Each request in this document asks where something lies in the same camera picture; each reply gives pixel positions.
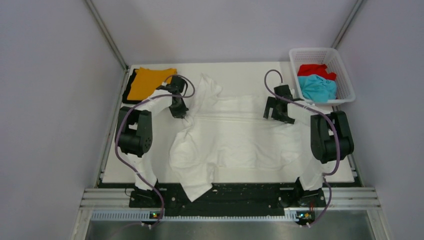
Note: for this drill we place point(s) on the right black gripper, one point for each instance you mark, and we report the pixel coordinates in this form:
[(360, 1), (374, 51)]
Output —
[(273, 103)]

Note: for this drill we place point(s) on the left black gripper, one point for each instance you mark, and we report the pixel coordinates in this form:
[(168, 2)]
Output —
[(177, 113)]

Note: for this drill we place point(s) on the white t shirt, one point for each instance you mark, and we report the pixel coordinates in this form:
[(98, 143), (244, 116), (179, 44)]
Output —
[(230, 133)]

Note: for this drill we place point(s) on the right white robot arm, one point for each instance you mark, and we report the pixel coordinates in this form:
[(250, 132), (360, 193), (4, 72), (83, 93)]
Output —
[(326, 139)]

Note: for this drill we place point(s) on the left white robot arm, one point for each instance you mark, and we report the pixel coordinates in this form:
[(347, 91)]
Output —
[(134, 130)]

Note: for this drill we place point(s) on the teal t shirt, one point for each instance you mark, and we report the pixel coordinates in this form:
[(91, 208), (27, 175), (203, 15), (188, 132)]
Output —
[(317, 88)]

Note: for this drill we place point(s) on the folded orange t shirt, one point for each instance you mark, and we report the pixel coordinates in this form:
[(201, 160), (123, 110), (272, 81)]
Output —
[(147, 80)]

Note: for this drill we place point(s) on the red t shirt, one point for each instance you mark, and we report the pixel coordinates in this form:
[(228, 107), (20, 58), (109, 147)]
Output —
[(316, 69)]

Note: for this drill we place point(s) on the folded black t shirt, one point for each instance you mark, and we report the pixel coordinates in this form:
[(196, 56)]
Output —
[(125, 95)]

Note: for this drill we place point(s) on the white plastic basket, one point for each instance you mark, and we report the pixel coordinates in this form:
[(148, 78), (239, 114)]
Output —
[(331, 58)]

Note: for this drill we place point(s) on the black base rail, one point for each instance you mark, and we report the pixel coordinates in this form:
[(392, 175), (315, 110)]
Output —
[(229, 200)]

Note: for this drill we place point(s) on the white slotted cable duct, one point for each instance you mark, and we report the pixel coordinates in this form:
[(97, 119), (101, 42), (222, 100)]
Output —
[(152, 216)]

